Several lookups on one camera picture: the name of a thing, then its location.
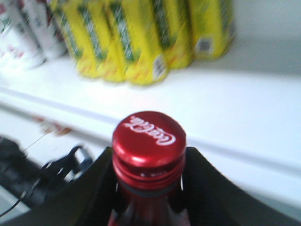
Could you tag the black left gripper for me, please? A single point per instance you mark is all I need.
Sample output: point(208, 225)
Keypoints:
point(33, 184)

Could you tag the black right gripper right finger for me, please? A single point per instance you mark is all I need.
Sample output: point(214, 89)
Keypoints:
point(213, 200)

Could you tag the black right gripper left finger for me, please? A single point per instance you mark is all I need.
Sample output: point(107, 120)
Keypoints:
point(88, 201)

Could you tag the red coca-cola aluminium bottle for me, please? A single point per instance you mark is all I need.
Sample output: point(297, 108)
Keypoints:
point(149, 159)

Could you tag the white metal shelving unit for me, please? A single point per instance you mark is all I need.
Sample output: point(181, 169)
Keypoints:
point(242, 111)

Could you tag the white peach drink bottle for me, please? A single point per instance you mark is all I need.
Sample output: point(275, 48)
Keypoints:
point(16, 38)
point(39, 17)

